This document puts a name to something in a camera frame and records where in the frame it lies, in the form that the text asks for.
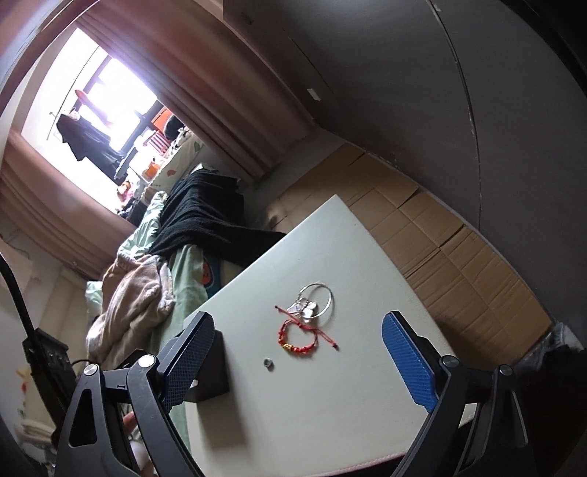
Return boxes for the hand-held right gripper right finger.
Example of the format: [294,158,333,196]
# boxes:
[382,311,538,477]

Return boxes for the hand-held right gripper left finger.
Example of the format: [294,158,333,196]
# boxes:
[52,311,215,477]

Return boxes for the black jewelry box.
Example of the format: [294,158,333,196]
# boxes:
[182,329,230,405]

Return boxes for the red bead string bracelet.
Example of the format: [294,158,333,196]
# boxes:
[274,304,341,364]

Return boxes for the silver bangle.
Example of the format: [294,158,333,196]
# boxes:
[297,283,335,318]

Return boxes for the silver heart charm bracelet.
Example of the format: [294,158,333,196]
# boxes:
[289,298,322,329]

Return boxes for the person's left hand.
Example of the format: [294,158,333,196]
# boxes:
[120,409,156,477]

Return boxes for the beige fleece blanket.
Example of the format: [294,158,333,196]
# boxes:
[86,251,178,364]

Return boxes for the green bed sheet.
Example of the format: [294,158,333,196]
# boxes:
[85,189,226,459]

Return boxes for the black knit blanket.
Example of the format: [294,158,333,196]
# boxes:
[148,170,288,270]

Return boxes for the pink curtain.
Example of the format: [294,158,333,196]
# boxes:
[76,0,322,183]
[0,132,135,281]

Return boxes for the printed white cloth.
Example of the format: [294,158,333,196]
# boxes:
[146,132,205,190]

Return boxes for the hanging dark clothes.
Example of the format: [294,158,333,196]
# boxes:
[54,111,128,178]

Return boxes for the orange box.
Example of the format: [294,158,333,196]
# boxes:
[153,107,174,135]

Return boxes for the hanging pink garment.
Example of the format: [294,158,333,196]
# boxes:
[74,88,116,130]

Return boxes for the grey wardrobe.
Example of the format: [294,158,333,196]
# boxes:
[224,0,587,324]

